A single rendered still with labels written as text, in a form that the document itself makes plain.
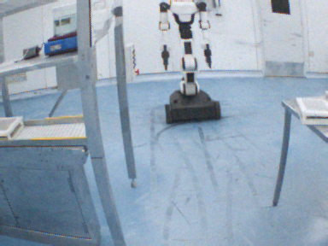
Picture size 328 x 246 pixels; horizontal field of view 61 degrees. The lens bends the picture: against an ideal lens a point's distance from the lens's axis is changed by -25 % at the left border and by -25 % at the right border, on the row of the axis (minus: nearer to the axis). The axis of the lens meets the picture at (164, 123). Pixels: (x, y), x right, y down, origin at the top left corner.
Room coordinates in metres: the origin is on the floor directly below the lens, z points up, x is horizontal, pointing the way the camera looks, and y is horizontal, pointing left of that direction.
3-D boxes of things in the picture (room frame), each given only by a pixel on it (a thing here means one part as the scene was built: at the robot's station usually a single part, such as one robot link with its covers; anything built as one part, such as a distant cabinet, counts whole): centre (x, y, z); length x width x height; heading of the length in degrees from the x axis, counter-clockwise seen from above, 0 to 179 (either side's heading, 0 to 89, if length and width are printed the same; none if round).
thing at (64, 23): (1.60, 0.46, 1.46); 0.15 x 0.15 x 0.19
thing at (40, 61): (1.57, 0.64, 1.26); 0.62 x 0.38 x 0.04; 88
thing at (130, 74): (2.42, 0.20, 0.98); 0.17 x 0.06 x 0.26; 178
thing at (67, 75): (1.70, 0.43, 1.14); 0.22 x 0.11 x 0.20; 88
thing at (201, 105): (3.83, -0.31, 0.19); 0.64 x 0.52 x 0.33; 1
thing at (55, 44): (1.61, 0.46, 1.32); 0.21 x 0.20 x 0.09; 178
